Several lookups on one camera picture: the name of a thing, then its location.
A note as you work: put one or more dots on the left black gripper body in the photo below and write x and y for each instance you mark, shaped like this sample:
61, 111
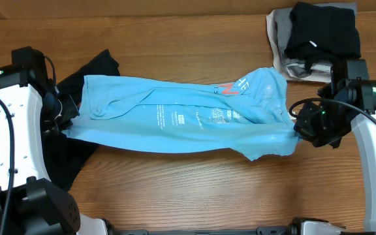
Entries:
68, 111

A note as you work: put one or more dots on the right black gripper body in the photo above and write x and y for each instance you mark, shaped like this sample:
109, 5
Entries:
328, 125

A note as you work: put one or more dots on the light blue t-shirt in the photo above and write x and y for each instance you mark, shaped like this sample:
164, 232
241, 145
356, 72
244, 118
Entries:
249, 115

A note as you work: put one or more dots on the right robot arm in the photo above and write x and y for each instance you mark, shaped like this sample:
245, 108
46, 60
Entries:
346, 105

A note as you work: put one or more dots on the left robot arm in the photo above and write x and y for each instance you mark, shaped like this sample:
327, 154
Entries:
38, 163

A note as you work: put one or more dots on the black t-shirt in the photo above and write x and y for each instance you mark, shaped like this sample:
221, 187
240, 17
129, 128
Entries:
64, 157

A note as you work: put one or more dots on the folded grey garment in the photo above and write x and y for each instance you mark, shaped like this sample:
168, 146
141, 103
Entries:
279, 27

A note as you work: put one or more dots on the folded beige garment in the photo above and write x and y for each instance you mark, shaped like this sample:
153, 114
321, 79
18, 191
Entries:
277, 70

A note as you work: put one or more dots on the folded black garment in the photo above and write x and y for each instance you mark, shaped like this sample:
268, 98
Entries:
322, 34

